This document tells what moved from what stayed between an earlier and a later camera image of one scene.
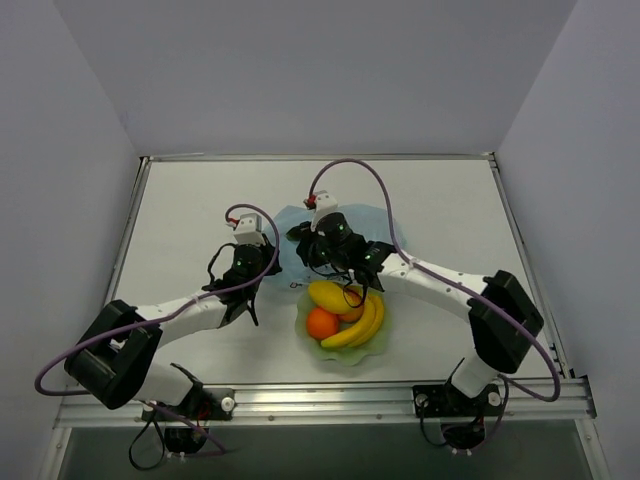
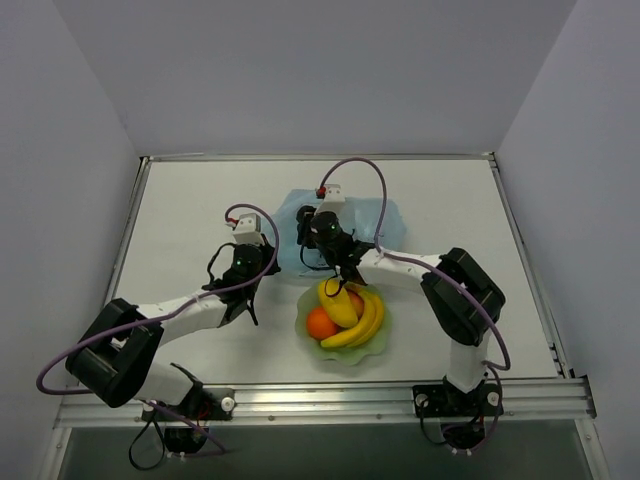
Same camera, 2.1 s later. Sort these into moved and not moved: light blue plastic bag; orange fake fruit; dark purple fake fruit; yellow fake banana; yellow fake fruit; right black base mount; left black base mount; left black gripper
Moved: dark purple fake fruit; yellow fake fruit; light blue plastic bag
Not moved: orange fake fruit; left black base mount; right black base mount; left black gripper; yellow fake banana
